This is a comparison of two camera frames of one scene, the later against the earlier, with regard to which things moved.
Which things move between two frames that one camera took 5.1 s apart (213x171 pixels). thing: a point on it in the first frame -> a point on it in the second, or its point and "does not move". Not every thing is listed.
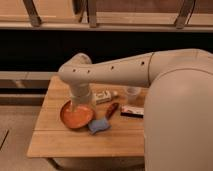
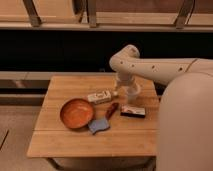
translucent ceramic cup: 132,95 does not move
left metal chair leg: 32,12 does not move
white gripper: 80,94 -> 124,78
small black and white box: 132,111 does not move
